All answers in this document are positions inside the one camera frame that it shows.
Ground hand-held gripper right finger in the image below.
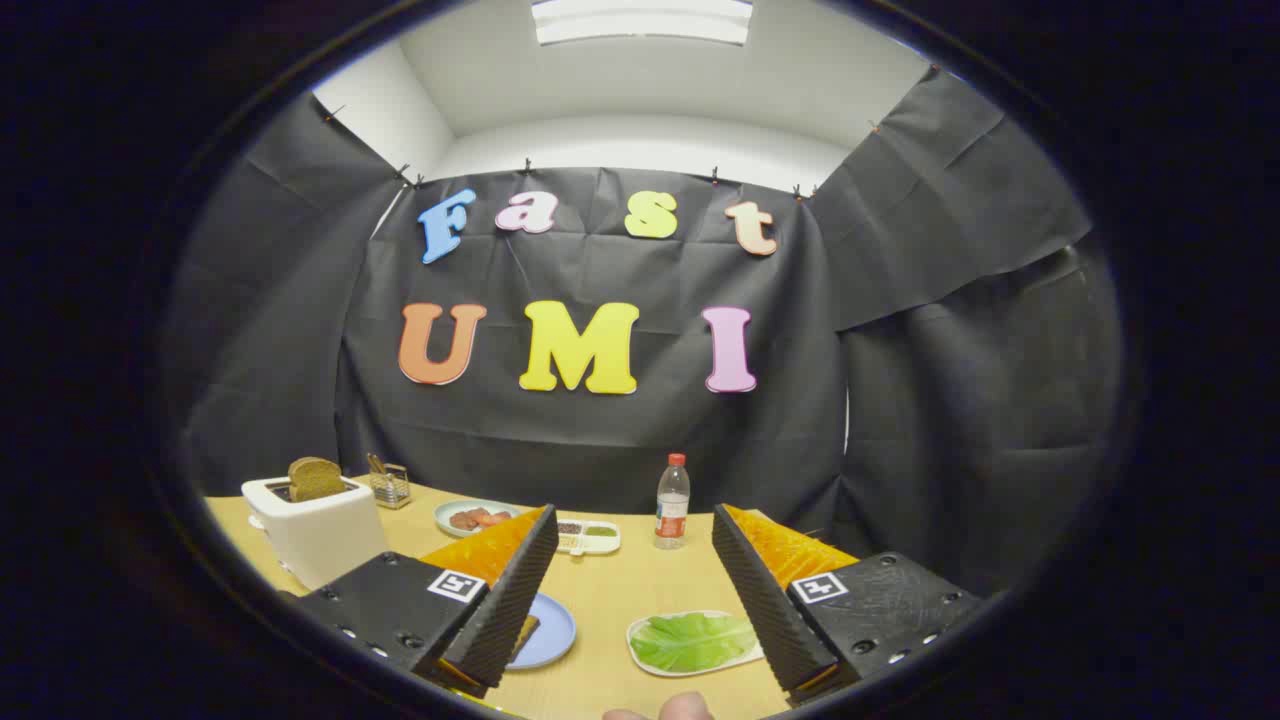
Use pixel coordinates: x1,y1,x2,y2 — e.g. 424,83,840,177
712,503,987,707

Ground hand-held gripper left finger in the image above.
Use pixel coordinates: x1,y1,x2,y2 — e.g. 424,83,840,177
290,504,560,699

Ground green lettuce leaf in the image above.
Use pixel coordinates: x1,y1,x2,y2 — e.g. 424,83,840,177
632,614,758,673

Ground brown toast bread slice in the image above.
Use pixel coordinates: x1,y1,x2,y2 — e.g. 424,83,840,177
288,457,349,503

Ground blue plate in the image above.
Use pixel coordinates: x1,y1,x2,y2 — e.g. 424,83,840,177
505,592,578,671

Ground light green plate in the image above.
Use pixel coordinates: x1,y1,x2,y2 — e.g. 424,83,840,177
434,499,526,538

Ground white divided condiment tray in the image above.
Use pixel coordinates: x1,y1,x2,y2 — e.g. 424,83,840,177
555,519,622,557

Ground white square plate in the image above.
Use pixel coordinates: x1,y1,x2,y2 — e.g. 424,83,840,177
626,610,766,678

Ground clear plastic water bottle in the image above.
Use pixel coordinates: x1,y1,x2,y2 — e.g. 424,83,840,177
655,453,692,550

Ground white toaster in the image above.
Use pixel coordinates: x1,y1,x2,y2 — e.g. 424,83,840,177
241,474,391,591

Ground ceiling light panel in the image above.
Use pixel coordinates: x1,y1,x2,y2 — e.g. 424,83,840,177
530,0,754,47

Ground wire utensil holder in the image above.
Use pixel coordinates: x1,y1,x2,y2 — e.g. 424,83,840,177
366,462,412,510

